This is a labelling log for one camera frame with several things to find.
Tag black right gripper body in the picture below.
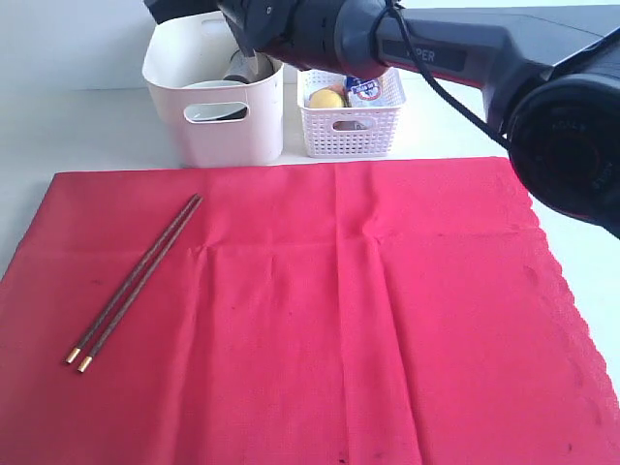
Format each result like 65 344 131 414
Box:
216 0 344 73

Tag stainless steel cup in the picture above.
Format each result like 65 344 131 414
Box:
223 49 275 84

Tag yellow lemon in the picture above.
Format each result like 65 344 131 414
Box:
308 88 347 109

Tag blue white milk carton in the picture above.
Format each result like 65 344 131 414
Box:
344 76 386 108

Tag red sausage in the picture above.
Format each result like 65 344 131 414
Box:
332 121 364 132

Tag white ceramic bowl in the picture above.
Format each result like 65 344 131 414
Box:
183 79 248 124

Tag orange fried chicken piece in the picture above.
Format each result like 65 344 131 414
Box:
328 83 345 93

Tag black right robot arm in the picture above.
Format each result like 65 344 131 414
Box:
218 1 619 234

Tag cream plastic bin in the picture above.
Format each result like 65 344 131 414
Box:
142 13 284 168

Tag white perforated plastic basket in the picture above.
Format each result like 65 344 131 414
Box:
297 69 406 159

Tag dark wooden chopstick lower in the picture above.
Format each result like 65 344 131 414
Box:
76 196 204 374

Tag dark wooden chopstick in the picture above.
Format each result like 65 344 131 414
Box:
64 194 199 364
76 196 204 374

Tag red table cloth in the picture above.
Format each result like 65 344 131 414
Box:
0 155 620 465

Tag dark wooden chopstick upper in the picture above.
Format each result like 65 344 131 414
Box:
64 194 199 364

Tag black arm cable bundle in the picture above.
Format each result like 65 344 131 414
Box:
367 0 514 151

